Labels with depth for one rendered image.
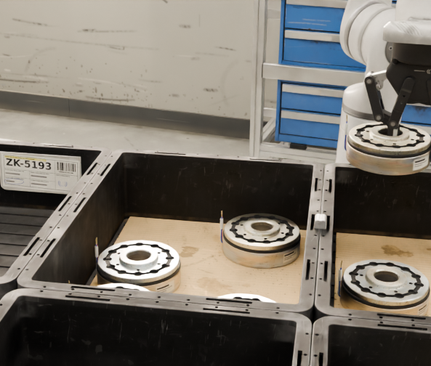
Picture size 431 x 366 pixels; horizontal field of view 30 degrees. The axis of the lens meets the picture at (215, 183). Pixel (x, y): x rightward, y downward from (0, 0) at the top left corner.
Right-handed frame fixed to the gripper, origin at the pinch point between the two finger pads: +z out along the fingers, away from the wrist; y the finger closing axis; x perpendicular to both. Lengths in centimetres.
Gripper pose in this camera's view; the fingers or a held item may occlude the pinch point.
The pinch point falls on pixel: (414, 143)
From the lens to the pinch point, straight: 104.4
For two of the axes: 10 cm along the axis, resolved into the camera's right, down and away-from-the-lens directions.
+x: -2.7, 3.9, -8.8
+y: -9.6, -1.1, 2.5
